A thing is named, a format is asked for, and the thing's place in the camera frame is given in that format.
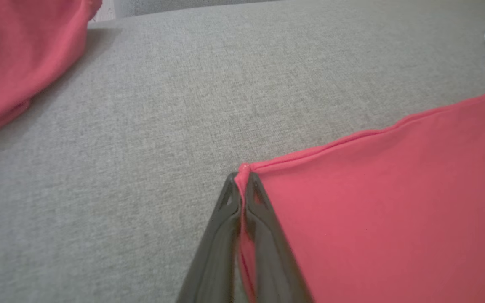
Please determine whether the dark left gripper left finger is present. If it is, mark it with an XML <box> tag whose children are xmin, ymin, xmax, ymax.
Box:
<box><xmin>175</xmin><ymin>172</ymin><xmax>243</xmax><ymax>303</ymax></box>

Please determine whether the grey sofa seat cushion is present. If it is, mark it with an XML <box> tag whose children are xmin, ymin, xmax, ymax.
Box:
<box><xmin>0</xmin><ymin>0</ymin><xmax>485</xmax><ymax>303</ymax></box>

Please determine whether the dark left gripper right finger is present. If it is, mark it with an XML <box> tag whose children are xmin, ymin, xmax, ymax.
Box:
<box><xmin>244</xmin><ymin>171</ymin><xmax>315</xmax><ymax>303</ymax></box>

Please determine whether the red lettered basketball jersey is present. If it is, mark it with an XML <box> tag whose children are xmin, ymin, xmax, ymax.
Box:
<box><xmin>233</xmin><ymin>86</ymin><xmax>485</xmax><ymax>303</ymax></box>

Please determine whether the red mesh shorts white trim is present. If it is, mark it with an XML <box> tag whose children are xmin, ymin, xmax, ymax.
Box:
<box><xmin>0</xmin><ymin>0</ymin><xmax>103</xmax><ymax>141</ymax></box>

